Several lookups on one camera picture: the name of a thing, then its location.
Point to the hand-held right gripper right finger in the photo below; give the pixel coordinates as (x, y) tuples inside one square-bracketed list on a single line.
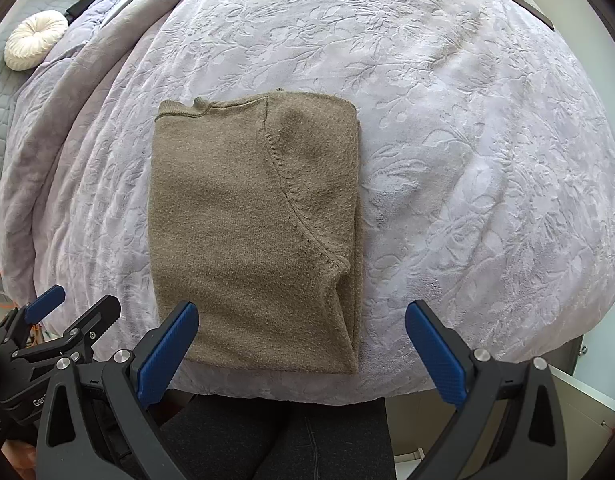
[(437, 355)]

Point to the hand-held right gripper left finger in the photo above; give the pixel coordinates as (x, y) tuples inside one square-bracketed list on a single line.
[(167, 355)]

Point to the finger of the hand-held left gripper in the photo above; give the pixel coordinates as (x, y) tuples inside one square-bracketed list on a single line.
[(92, 325), (44, 302)]

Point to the olive knit sweater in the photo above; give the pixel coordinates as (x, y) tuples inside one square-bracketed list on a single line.
[(247, 235)]

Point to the person's dark grey pants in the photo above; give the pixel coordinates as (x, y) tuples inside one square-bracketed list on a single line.
[(287, 440)]

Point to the white drawer cabinet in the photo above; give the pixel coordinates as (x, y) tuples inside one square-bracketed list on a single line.
[(587, 400)]

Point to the grey plush comforter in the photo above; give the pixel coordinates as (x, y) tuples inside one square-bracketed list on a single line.
[(42, 125)]

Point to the lavender embossed blanket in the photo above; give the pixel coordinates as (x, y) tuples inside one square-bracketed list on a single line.
[(437, 160)]

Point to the round white cushion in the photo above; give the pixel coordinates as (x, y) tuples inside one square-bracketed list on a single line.
[(34, 40)]

